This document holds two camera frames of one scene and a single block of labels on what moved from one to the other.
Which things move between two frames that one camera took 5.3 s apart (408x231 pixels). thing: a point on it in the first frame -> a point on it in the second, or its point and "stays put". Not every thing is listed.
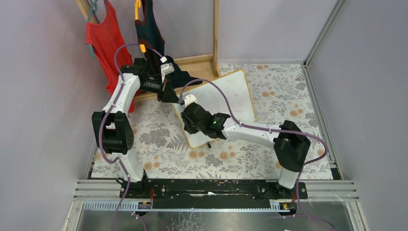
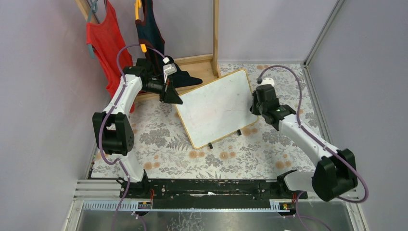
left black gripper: [163, 90] stays put
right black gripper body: [188, 117] -> [255, 106]
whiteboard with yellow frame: [235, 87] stays put
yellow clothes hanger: [137, 5] stays put
